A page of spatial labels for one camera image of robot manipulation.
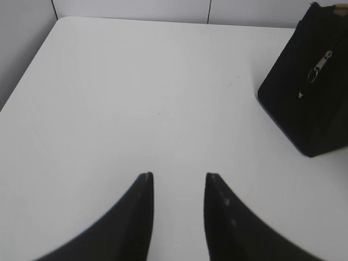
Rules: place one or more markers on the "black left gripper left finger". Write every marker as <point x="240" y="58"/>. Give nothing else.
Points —
<point x="123" y="233"/>

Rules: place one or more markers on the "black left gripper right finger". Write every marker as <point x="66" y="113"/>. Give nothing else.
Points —
<point x="234" y="232"/>

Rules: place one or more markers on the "black tote bag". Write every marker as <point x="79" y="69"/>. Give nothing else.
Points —
<point x="312" y="115"/>

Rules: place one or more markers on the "silver zipper pull with ring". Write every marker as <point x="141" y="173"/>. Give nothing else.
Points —
<point x="314" y="72"/>

